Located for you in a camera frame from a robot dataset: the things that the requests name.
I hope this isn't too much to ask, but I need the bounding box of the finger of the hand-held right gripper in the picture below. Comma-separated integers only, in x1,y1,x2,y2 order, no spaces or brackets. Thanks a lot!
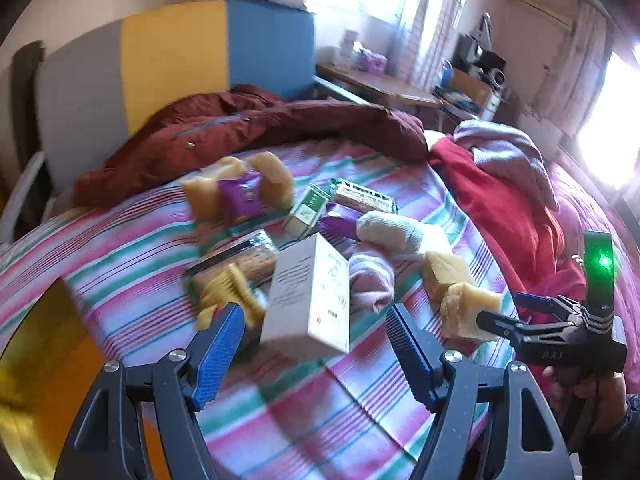
515,292,591,322
476,311,541,343

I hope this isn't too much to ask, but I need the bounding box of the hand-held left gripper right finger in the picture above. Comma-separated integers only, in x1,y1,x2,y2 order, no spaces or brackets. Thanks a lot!
385,302,576,480

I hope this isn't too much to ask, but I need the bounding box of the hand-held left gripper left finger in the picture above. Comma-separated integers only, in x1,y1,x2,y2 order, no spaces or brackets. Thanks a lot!
52,302,247,480

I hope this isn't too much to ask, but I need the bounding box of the yellow foam sponge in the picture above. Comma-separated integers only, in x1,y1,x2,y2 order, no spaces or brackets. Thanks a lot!
181,156,247,222
422,251,476,301
249,151,296,209
439,281,503,343

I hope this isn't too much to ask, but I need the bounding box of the yellow snack packet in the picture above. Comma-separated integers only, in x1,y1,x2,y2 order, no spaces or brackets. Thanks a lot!
196,264,269,332

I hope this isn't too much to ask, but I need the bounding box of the pink sock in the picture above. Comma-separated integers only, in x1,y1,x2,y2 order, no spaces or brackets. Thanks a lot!
347,252,396,314

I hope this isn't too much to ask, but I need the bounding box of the white carton box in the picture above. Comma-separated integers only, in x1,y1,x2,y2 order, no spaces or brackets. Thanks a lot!
259,232,351,359

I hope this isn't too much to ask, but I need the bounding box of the green-ended cracker packet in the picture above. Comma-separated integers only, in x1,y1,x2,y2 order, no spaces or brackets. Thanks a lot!
327,178,399,214
184,229,279,293

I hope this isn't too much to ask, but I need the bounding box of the white sock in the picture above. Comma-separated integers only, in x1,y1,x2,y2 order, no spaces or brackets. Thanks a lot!
356,211,427,256

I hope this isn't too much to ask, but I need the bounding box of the small green white box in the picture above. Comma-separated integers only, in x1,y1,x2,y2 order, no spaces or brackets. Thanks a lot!
284,183,332,237

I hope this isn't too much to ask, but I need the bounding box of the gold metal tin tray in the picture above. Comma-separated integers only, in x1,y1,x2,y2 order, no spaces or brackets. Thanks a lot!
0,277,171,480

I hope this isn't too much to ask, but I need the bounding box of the person's right forearm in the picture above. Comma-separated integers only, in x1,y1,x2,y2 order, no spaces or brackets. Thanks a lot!
575,395,640,466

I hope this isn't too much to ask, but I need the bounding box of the person's right hand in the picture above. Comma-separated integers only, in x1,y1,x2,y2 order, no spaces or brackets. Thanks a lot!
544,366,628,436

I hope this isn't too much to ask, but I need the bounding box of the striped bed sheet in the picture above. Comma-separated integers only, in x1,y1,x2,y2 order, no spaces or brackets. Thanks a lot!
0,137,521,480

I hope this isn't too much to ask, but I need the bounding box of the magenta blanket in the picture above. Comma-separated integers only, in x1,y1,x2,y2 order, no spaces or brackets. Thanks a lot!
542,157,640,376

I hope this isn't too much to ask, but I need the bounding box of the red cloth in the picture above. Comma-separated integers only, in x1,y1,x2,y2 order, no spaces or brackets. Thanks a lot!
427,132,588,311

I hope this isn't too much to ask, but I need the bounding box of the pale pink white garment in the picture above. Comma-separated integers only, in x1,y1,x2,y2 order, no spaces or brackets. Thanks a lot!
452,119,561,211

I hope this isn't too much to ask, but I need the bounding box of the cluttered side shelf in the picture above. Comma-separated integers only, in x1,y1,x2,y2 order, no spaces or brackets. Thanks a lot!
435,15,521,123

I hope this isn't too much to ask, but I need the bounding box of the maroon padded jacket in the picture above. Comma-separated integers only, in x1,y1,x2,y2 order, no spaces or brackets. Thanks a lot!
74,84,430,208

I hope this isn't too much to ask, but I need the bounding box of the grey chair armrest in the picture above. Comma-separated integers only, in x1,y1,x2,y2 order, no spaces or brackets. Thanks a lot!
0,152,51,243

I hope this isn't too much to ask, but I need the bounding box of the wooden desk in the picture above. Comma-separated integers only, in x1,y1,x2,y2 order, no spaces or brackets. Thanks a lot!
316,61,443,111

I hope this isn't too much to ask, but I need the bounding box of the purple box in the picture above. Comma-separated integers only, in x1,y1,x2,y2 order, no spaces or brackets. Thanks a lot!
359,52,390,72

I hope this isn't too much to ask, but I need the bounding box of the pale striped curtain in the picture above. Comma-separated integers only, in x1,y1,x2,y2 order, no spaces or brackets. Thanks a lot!
410,0,473,88

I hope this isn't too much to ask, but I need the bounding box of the tricolour padded headboard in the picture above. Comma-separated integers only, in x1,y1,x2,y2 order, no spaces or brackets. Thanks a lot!
35,0,318,191

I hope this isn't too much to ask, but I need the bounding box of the dark rolled mat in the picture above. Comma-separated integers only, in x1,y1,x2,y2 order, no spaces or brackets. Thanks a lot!
11,40,47,176

